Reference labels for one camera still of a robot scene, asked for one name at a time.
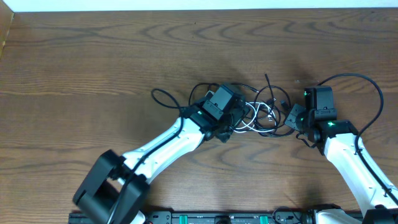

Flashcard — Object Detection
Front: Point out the white usb cable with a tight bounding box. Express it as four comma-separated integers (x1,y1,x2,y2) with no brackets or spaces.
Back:
231,101,277,134

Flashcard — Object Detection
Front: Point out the black usb cable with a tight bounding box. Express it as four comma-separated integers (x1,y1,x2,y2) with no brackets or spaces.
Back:
188,73,296,138

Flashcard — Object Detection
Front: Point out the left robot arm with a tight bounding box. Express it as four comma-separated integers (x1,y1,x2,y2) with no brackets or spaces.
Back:
72,83,249,224

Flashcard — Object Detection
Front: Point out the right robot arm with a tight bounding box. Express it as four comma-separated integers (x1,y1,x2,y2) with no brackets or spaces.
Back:
285,86,397,223

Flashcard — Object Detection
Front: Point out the wooden board at left edge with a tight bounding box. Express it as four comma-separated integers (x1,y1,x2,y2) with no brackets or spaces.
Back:
0,0,14,55

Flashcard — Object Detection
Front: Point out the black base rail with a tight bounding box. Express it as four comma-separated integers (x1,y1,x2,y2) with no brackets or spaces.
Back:
68,207,364,224

